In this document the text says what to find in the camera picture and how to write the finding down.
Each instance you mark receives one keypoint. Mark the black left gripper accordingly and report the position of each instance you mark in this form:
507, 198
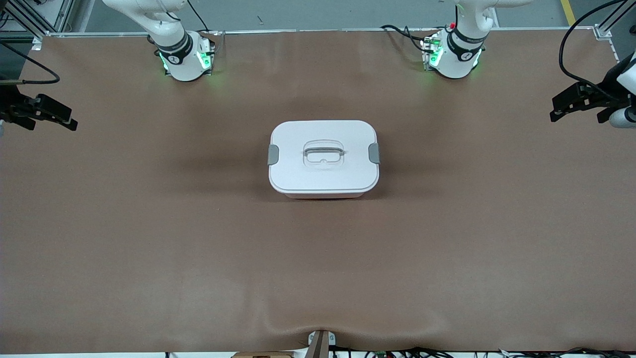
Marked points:
599, 96

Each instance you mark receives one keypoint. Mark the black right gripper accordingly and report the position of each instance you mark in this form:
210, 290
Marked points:
11, 106

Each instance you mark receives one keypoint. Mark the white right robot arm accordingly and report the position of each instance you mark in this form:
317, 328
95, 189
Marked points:
171, 44

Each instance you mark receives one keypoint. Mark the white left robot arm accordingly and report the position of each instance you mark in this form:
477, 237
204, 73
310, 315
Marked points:
459, 49

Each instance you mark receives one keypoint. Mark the pink plastic box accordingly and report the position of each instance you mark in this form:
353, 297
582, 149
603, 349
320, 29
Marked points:
323, 196

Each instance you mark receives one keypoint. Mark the brown table cover sheet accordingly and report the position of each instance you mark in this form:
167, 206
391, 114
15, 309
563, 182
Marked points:
318, 273

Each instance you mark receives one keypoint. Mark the metal table corner bracket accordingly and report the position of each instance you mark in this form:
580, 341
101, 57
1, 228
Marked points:
37, 44
603, 33

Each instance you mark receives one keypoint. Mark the aluminium frame profile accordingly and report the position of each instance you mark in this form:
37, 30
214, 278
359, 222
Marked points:
25, 20
618, 15

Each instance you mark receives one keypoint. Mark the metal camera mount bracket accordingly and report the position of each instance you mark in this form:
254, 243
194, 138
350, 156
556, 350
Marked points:
320, 344

